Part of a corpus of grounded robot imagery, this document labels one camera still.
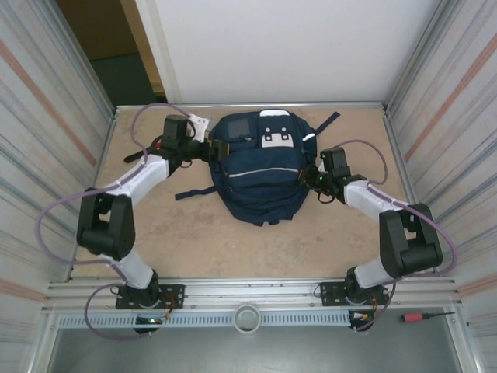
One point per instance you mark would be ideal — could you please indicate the navy blue backpack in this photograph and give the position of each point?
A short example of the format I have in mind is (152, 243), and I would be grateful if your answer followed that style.
(264, 186)

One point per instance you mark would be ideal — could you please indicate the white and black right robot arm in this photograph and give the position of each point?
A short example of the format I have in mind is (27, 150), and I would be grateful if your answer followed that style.
(411, 241)

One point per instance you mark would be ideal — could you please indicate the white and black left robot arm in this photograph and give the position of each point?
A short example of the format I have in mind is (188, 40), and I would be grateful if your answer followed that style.
(145, 176)

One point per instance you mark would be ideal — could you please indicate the red pipe wrench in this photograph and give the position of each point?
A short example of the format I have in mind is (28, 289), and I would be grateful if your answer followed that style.
(134, 157)

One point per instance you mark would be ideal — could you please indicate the right controller circuit board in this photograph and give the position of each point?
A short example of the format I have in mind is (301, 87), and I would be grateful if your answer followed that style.
(359, 315)

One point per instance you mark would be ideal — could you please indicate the controller circuit board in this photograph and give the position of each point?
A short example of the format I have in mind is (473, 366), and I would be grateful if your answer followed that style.
(359, 315)
(149, 321)

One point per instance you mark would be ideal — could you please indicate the grey round pipe fitting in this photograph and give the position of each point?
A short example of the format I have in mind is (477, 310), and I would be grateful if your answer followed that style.
(247, 322)

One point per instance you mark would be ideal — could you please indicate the left controller circuit board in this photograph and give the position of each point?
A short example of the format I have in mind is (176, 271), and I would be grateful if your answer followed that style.
(149, 321)

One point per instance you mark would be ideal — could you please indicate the aluminium back table rail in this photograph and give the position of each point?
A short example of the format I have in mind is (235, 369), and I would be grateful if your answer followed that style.
(369, 104)

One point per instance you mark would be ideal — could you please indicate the white door frame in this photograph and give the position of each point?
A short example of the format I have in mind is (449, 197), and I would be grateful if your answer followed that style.
(161, 58)

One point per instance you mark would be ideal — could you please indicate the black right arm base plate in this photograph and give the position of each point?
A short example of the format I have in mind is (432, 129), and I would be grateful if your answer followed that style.
(328, 291)

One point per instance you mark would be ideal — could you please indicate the aluminium front mounting rail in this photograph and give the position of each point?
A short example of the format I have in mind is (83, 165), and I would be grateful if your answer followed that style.
(248, 291)

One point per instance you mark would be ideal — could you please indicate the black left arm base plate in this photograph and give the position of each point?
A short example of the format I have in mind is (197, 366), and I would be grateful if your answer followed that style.
(176, 291)

